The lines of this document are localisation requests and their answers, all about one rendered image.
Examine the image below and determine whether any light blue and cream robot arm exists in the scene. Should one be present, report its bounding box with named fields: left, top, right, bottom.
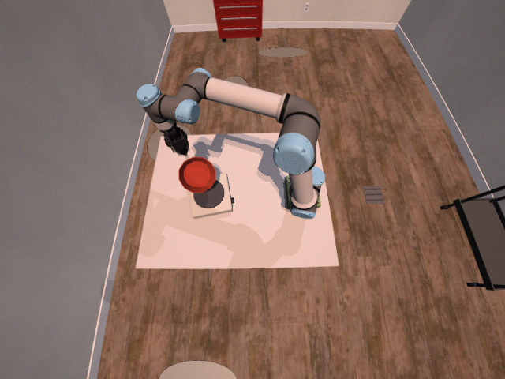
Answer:
left=137, top=68, right=325, bottom=219

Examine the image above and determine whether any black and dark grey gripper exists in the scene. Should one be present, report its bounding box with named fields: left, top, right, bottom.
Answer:
left=159, top=122, right=190, bottom=156

